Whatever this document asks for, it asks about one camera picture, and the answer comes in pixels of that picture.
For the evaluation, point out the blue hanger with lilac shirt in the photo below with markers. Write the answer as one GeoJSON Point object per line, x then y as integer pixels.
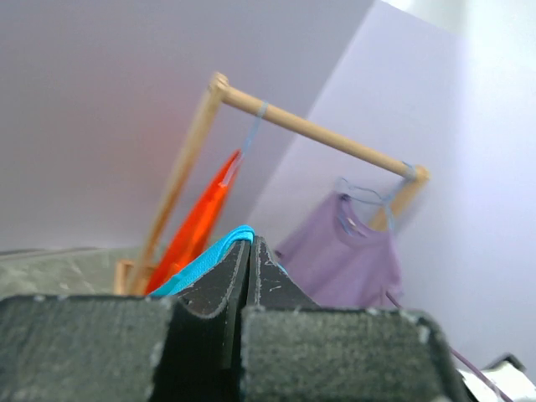
{"type": "Point", "coordinates": [357, 203]}

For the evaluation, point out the blue hanger with orange shirt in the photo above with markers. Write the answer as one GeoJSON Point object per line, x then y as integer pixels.
{"type": "Point", "coordinates": [251, 130]}

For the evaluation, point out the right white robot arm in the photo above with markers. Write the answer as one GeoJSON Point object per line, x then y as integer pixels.
{"type": "Point", "coordinates": [506, 375]}

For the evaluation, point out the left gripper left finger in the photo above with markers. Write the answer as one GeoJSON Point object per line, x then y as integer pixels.
{"type": "Point", "coordinates": [128, 348]}

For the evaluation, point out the lilac t shirt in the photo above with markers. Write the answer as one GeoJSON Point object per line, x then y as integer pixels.
{"type": "Point", "coordinates": [340, 262]}

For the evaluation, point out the teal t shirt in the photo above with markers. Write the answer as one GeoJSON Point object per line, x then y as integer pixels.
{"type": "Point", "coordinates": [204, 263]}

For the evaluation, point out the orange t shirt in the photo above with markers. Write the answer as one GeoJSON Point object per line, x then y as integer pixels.
{"type": "Point", "coordinates": [193, 236]}

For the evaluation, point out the empty blue wire hanger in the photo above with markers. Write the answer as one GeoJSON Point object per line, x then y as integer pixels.
{"type": "Point", "coordinates": [392, 203]}

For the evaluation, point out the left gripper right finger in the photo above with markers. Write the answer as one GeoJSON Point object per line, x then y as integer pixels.
{"type": "Point", "coordinates": [295, 350]}

